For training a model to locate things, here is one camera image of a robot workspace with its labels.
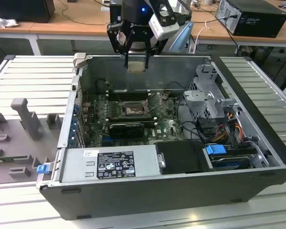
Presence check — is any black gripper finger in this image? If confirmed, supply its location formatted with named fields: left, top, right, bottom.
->
left=106, top=21, right=132, bottom=70
left=144, top=35, right=169, bottom=70

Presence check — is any CPU silver plate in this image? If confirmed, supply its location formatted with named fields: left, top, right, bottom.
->
left=128, top=61, right=146, bottom=73

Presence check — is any black RAM slot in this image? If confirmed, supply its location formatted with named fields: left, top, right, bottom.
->
left=106, top=94, right=151, bottom=101
left=106, top=119, right=157, bottom=127
left=106, top=89, right=151, bottom=95
left=106, top=114, right=155, bottom=121

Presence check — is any CPU socket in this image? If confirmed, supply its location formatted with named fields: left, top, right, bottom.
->
left=120, top=99, right=150, bottom=116

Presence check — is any small black computer tower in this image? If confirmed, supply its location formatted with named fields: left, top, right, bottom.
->
left=109, top=0, right=123, bottom=24

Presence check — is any pale blue teach pendant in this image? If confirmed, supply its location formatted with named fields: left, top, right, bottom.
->
left=168, top=21, right=194, bottom=53

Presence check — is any wooden desk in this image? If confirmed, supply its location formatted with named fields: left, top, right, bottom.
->
left=0, top=0, right=286, bottom=46

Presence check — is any silver metal drive cage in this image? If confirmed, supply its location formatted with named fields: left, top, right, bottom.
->
left=183, top=61, right=243, bottom=120

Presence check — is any green motherboard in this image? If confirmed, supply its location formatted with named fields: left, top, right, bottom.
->
left=85, top=91, right=190, bottom=148

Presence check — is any black graphics card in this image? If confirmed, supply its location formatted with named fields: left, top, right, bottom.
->
left=109, top=122, right=145, bottom=138

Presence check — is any large black box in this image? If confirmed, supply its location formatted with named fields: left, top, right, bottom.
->
left=0, top=0, right=56, bottom=24

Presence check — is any black desktop computer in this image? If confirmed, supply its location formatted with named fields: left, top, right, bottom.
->
left=215, top=0, right=286, bottom=39

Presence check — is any crumpled white paper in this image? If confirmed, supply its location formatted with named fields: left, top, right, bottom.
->
left=0, top=13, right=20, bottom=29

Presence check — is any black plastic shroud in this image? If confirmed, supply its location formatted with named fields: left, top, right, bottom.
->
left=154, top=140, right=207, bottom=174

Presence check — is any blue disk carrier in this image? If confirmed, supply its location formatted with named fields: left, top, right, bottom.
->
left=204, top=144, right=227, bottom=163

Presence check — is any grey parts rack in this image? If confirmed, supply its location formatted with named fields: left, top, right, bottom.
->
left=0, top=97, right=65, bottom=185

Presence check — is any silver power supply unit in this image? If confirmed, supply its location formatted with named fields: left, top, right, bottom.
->
left=59, top=145, right=163, bottom=184

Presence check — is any hard disk drive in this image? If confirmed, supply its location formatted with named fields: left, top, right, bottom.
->
left=209, top=154, right=251, bottom=171

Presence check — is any blue plastic case latch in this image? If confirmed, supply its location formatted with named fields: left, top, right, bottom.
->
left=36, top=164, right=50, bottom=175

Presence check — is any black open PC case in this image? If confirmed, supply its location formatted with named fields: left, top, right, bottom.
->
left=35, top=52, right=286, bottom=221

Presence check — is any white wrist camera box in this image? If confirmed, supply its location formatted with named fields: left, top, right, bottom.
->
left=149, top=9, right=180, bottom=41

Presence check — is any grey case handle latch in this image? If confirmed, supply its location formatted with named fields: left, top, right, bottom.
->
left=72, top=52, right=88, bottom=70

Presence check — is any white cable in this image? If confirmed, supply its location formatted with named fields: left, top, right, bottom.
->
left=187, top=20, right=211, bottom=53

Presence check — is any metal socket cover frame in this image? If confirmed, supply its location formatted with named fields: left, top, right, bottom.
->
left=146, top=92, right=163, bottom=113

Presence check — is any black wire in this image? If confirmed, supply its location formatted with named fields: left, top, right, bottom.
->
left=176, top=96, right=207, bottom=142

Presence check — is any yellow orange wire bundle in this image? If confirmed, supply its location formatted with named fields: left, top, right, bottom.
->
left=214, top=123, right=244, bottom=144

